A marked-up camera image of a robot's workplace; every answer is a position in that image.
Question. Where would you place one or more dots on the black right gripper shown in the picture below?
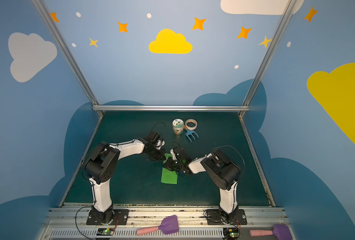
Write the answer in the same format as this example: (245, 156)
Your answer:
(173, 162)

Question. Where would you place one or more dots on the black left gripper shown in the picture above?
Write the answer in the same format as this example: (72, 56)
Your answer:
(158, 153)

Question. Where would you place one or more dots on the green square paper sheet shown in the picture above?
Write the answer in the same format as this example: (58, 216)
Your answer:
(168, 177)

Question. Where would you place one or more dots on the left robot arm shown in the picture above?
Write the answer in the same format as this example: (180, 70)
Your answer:
(100, 167)

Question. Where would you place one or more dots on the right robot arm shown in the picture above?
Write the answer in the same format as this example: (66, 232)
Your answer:
(221, 170)

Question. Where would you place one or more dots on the blue garden hand rake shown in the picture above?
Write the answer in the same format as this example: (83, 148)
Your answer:
(191, 135)

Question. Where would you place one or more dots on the carrot snack jar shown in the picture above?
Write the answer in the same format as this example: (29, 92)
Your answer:
(178, 126)

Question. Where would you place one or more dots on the white tape roll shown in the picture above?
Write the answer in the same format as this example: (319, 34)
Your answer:
(191, 124)

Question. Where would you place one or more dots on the right green circuit board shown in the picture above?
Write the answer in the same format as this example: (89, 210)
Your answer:
(231, 234)

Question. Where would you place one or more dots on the green circuit board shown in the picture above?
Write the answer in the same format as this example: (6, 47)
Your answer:
(231, 234)
(105, 232)

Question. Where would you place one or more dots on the left green circuit board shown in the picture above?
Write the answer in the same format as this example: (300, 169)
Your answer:
(105, 232)

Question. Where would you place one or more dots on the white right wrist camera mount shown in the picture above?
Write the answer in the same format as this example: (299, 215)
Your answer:
(180, 155)

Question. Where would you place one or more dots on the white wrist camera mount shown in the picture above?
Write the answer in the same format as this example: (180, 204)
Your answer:
(180, 155)
(155, 139)

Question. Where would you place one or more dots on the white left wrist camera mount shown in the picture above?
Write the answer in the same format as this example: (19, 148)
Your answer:
(155, 139)

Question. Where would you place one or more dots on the purple scoop pink handle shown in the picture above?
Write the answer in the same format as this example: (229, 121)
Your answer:
(281, 231)
(168, 225)

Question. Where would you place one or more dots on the aluminium back frame rail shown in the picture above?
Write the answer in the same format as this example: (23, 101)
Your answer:
(171, 108)

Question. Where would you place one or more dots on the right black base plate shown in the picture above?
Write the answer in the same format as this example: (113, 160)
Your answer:
(219, 217)

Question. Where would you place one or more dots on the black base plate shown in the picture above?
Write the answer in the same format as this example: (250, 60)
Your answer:
(109, 217)
(219, 217)

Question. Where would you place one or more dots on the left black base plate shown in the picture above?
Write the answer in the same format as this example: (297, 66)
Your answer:
(109, 217)

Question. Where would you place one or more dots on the aluminium front rail base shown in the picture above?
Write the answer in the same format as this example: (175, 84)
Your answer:
(143, 222)

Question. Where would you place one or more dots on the aluminium left corner post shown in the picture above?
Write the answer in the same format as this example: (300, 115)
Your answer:
(55, 32)

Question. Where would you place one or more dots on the aluminium corner post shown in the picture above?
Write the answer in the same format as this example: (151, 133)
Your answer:
(285, 19)
(55, 32)

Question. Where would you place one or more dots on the aluminium right corner post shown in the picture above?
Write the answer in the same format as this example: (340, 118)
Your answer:
(285, 19)

